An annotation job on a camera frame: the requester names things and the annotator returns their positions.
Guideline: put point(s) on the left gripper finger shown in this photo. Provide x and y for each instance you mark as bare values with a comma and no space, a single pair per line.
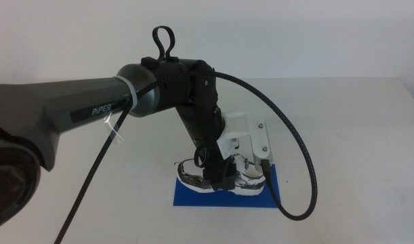
223,184

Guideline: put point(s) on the black and white sneaker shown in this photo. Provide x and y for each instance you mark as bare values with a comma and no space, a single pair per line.
189,176

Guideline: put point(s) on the blue rectangular mat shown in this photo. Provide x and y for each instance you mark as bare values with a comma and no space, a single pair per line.
193,202

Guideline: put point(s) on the clear tape piece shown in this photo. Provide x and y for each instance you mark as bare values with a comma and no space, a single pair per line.
114,130

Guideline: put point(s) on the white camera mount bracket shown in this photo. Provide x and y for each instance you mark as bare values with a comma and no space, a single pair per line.
235,130

